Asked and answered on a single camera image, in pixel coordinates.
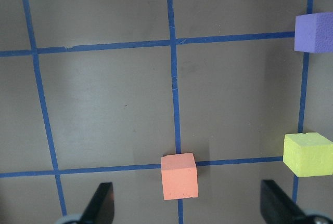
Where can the yellow block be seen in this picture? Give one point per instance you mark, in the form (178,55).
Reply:
(308,155)

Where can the near orange block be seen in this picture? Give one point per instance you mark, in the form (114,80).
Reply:
(179,176)

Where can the right purple block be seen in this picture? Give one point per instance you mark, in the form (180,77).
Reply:
(313,33)

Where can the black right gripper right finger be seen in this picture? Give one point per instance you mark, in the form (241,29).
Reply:
(277,207)

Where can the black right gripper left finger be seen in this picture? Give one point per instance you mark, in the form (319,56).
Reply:
(101,206)

